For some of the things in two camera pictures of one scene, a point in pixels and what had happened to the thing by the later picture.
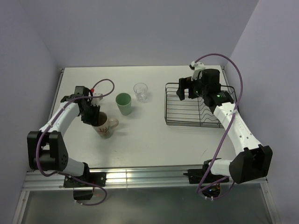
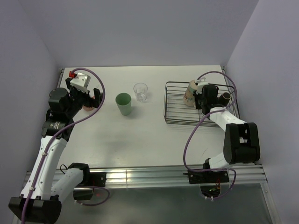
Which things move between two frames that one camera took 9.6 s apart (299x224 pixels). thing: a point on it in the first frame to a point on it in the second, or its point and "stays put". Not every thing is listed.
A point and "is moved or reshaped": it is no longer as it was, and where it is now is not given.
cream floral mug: x=105 y=128 is moved or reshaped
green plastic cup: x=124 y=102 stays put
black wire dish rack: x=191 y=112 stays put
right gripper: x=184 y=83 to x=196 y=96
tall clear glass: x=140 y=89 stays put
